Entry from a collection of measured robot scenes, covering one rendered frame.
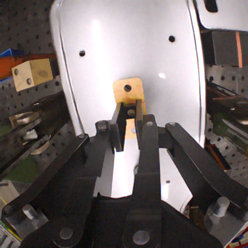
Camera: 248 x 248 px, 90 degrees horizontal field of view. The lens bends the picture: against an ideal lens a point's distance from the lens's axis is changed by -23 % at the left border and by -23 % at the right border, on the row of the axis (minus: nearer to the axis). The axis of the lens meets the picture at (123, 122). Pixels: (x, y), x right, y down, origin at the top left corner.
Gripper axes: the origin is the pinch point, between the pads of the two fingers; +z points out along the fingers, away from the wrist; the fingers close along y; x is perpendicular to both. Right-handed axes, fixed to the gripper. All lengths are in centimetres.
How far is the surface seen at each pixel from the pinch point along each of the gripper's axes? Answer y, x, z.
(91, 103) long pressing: -6.0, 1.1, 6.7
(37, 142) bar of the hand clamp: -12.9, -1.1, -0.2
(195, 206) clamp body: 15.0, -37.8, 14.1
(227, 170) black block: 18.9, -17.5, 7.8
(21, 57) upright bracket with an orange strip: -14.7, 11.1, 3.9
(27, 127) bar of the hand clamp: -13.0, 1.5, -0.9
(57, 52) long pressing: -9.6, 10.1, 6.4
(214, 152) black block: 18.3, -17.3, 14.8
